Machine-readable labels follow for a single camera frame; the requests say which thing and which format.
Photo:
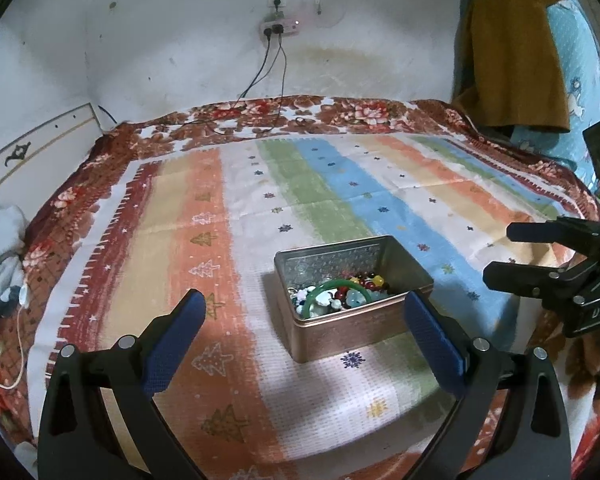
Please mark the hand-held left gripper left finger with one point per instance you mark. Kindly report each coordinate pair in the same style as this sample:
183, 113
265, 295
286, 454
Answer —
176, 342

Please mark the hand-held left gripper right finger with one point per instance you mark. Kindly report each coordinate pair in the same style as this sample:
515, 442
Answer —
432, 345

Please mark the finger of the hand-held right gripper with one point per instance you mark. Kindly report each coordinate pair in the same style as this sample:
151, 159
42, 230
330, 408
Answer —
555, 232
525, 277

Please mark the rectangular metal tin box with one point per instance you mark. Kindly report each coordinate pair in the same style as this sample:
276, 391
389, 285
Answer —
340, 337

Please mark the green jade bangle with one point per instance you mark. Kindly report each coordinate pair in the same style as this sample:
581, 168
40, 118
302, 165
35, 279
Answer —
325, 286

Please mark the striped pastel blanket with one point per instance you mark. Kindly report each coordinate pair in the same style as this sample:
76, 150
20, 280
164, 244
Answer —
260, 200

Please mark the light blue printed quilt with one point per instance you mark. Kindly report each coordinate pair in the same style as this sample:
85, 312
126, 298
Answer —
575, 60

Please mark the brown hanging garment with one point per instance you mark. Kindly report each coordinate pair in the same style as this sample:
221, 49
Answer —
510, 60

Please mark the grey crumpled cloth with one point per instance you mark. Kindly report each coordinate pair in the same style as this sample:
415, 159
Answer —
0, 240

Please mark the white headboard panel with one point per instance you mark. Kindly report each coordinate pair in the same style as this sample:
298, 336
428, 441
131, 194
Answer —
40, 145

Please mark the white power strip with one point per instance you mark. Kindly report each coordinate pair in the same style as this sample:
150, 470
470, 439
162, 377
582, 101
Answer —
280, 27

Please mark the white wall socket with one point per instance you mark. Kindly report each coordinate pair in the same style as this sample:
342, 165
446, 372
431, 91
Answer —
277, 0

